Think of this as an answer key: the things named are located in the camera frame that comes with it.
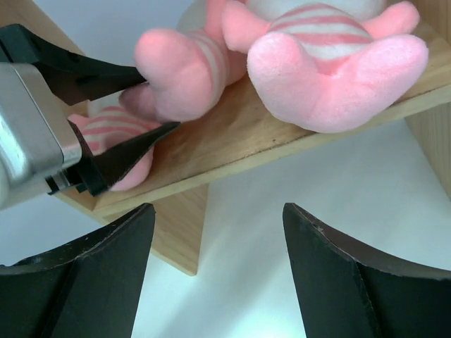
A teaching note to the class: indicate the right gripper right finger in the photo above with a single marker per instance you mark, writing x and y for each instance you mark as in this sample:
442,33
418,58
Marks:
346,288

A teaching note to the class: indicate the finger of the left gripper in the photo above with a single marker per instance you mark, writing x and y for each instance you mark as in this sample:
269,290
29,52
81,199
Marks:
97,174
73,78

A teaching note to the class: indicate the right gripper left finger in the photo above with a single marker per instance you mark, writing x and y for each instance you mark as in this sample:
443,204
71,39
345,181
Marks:
89,287

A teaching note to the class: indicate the pink striped plush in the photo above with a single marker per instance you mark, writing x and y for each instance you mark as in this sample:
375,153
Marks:
108,126
186,70
327,66

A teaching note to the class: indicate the wooden two-tier shelf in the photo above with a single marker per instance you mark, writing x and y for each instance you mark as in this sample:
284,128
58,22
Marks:
240,134

